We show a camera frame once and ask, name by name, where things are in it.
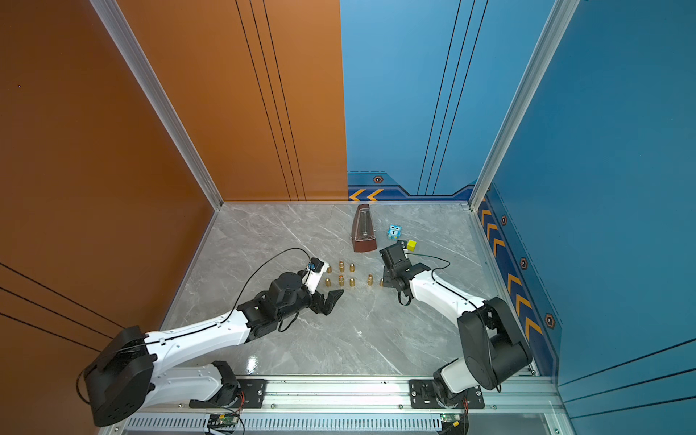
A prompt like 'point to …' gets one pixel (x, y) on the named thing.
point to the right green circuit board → (451, 418)
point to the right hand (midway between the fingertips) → (394, 275)
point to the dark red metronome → (363, 234)
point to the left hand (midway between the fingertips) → (332, 280)
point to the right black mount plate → (421, 395)
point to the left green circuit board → (228, 419)
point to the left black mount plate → (254, 391)
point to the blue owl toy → (394, 232)
